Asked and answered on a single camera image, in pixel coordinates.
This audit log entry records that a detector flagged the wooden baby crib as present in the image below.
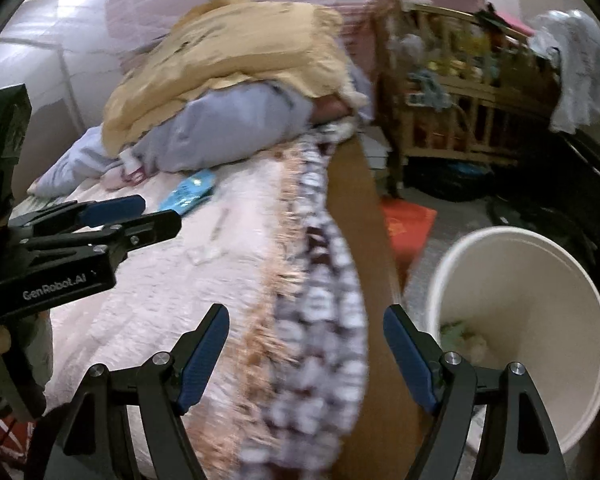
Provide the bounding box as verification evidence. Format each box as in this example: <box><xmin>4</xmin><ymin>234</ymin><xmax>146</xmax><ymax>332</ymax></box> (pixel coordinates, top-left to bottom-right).
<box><xmin>375</xmin><ymin>0</ymin><xmax>566</xmax><ymax>196</ymax></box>

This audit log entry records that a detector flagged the cream plastic bucket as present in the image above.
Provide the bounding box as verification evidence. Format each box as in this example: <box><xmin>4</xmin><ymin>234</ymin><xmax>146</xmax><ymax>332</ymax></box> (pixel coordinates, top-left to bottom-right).
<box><xmin>425</xmin><ymin>226</ymin><xmax>600</xmax><ymax>453</ymax></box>

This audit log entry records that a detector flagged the dark wooden table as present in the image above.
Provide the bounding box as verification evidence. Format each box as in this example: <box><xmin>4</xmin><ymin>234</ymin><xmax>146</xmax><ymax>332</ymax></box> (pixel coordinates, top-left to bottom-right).
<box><xmin>550</xmin><ymin>125</ymin><xmax>600</xmax><ymax>196</ymax></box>

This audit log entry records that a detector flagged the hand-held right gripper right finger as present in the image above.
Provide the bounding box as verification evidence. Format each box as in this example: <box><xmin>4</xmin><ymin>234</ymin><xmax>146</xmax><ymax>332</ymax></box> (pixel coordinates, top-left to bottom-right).
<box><xmin>382</xmin><ymin>304</ymin><xmax>568</xmax><ymax>480</ymax></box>

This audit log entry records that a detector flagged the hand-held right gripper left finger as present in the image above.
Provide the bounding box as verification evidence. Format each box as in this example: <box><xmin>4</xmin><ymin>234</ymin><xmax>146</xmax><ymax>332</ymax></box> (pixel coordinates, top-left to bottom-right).
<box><xmin>45</xmin><ymin>302</ymin><xmax>231</xmax><ymax>480</ymax></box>

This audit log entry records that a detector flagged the blue grey knitted cloth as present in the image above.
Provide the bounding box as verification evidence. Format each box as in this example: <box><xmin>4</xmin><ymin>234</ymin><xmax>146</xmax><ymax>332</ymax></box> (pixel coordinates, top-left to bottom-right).
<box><xmin>410</xmin><ymin>70</ymin><xmax>453</xmax><ymax>111</ymax></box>

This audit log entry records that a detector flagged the white mosquito net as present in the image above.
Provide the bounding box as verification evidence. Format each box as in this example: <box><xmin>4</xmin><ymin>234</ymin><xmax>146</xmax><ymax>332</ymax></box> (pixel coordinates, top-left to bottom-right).
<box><xmin>0</xmin><ymin>0</ymin><xmax>381</xmax><ymax>126</ymax></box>

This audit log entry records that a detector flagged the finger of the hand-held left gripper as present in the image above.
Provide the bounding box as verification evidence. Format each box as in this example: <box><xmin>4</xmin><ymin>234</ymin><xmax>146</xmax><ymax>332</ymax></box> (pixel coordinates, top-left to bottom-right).
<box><xmin>25</xmin><ymin>210</ymin><xmax>182</xmax><ymax>264</ymax></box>
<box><xmin>10</xmin><ymin>196</ymin><xmax>147</xmax><ymax>239</ymax></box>

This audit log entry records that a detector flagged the black plastic bag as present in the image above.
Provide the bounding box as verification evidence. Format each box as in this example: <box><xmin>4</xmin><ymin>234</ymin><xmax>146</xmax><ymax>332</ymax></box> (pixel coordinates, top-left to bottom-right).
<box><xmin>410</xmin><ymin>160</ymin><xmax>496</xmax><ymax>203</ymax></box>

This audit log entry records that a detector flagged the blue foil packet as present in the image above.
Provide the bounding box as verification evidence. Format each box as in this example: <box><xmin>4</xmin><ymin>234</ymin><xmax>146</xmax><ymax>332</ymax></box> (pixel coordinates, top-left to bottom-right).
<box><xmin>159</xmin><ymin>170</ymin><xmax>217</xmax><ymax>213</ymax></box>

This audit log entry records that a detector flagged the lavender quilt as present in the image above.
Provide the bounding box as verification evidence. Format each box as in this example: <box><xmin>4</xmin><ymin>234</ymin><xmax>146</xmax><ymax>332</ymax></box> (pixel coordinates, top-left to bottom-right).
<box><xmin>27</xmin><ymin>67</ymin><xmax>376</xmax><ymax>196</ymax></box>

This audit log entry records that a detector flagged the yellow frilled pillow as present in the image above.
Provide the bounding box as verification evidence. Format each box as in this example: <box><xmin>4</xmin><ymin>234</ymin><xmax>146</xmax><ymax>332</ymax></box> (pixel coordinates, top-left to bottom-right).
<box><xmin>102</xmin><ymin>0</ymin><xmax>361</xmax><ymax>156</ymax></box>

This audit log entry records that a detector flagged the brown white fringed blanket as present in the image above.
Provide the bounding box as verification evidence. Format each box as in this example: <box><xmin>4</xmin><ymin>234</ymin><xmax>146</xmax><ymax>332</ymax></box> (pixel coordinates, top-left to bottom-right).
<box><xmin>230</xmin><ymin>120</ymin><xmax>376</xmax><ymax>480</ymax></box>

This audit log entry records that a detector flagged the black floor appliance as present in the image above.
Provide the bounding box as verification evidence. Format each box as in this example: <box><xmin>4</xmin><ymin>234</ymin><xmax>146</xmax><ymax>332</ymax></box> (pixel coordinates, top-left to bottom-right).
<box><xmin>485</xmin><ymin>190</ymin><xmax>596</xmax><ymax>251</ymax></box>

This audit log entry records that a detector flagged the white printed cloth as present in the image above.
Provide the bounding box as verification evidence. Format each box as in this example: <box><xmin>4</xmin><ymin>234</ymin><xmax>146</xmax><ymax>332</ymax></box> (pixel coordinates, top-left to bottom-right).
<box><xmin>530</xmin><ymin>10</ymin><xmax>600</xmax><ymax>133</ymax></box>

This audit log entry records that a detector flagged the red mat on floor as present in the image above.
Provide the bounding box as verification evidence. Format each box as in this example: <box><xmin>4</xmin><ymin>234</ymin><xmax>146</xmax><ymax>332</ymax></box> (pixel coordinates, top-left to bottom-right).
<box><xmin>380</xmin><ymin>197</ymin><xmax>438</xmax><ymax>286</ymax></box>

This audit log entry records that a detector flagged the wooden bed frame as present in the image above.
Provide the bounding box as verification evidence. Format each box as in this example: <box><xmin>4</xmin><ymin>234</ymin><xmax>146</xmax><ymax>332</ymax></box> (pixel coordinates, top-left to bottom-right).
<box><xmin>325</xmin><ymin>132</ymin><xmax>441</xmax><ymax>480</ymax></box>

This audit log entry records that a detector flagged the pink fluffy bedspread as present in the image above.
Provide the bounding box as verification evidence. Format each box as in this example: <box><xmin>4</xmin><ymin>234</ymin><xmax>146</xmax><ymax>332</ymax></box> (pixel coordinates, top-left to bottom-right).
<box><xmin>27</xmin><ymin>160</ymin><xmax>301</xmax><ymax>461</ymax></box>

